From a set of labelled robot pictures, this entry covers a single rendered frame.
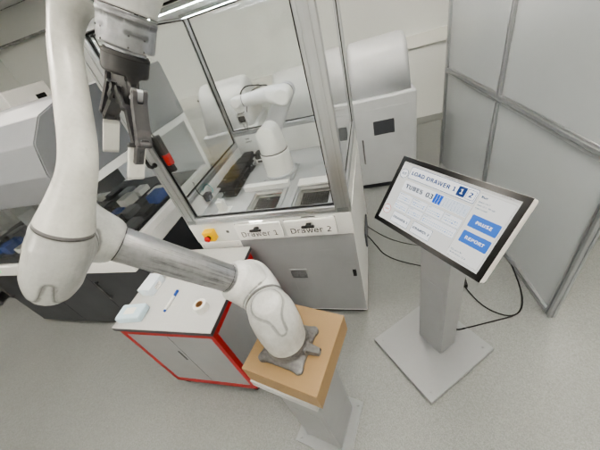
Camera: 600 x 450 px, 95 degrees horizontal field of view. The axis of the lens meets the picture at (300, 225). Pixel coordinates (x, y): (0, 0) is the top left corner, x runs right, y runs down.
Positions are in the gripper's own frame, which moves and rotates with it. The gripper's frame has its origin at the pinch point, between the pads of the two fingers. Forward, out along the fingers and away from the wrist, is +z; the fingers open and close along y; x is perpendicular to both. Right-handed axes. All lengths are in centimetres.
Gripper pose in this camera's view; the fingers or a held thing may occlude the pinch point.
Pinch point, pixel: (122, 159)
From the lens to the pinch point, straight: 69.7
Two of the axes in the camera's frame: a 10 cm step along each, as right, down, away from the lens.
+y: 6.9, 5.3, -4.9
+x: 6.4, -1.5, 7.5
